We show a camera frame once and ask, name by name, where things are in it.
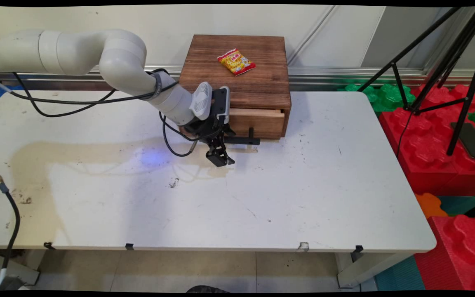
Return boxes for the wooden drawer with black handle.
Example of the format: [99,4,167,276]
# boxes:
[222,108,286,146]

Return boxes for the yellow red snack packet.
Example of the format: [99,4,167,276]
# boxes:
[217,48,257,77]

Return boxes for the aluminium wall rail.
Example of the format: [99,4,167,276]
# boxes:
[0,63,475,92]

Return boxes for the black gripper cable metal plug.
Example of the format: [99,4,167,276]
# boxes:
[159,111,200,158]

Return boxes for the white table leg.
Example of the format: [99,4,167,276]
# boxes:
[336,252,412,289]
[0,249,46,286]

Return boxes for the large green foam block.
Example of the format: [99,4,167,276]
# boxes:
[336,84,416,113]

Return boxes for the brown wooden drawer cabinet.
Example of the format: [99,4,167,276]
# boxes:
[179,34,292,141]

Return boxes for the black tripod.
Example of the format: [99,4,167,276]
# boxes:
[357,6,475,157]

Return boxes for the thick cable with metal connector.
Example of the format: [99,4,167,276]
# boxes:
[0,160,21,289]

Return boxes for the teal foam floor mat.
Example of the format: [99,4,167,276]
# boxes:
[374,256,426,292]

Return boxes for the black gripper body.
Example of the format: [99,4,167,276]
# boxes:
[186,117,227,143]

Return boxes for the dark round object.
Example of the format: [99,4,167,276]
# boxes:
[186,285,230,294]

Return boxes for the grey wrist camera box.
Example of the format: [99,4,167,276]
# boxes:
[210,86,231,125]

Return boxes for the orange foam block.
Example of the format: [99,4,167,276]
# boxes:
[415,193,449,219]

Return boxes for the large red foam block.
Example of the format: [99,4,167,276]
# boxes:
[379,84,475,197]

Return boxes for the black cable strapped along arm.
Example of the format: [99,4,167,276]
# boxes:
[10,68,179,118]

